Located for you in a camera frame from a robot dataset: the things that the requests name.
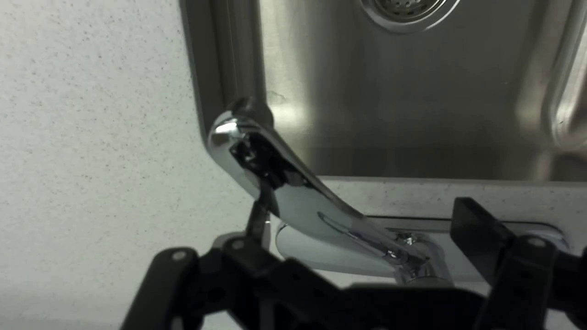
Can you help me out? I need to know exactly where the stainless steel sink basin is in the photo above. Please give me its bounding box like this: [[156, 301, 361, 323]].
[[178, 0, 587, 185]]

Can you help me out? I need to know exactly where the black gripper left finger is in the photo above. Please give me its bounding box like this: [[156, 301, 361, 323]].
[[119, 235, 319, 330]]

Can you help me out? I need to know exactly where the metal sink drain strainer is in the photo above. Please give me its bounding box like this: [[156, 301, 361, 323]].
[[356, 0, 464, 33]]

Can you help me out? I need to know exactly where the chrome faucet loop handle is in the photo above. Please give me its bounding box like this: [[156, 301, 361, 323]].
[[262, 172, 436, 284]]

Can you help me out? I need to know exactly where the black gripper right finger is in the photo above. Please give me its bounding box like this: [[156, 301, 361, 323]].
[[449, 196, 587, 330]]

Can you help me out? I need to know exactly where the chrome faucet base plate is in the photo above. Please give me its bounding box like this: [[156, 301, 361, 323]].
[[209, 213, 570, 288]]

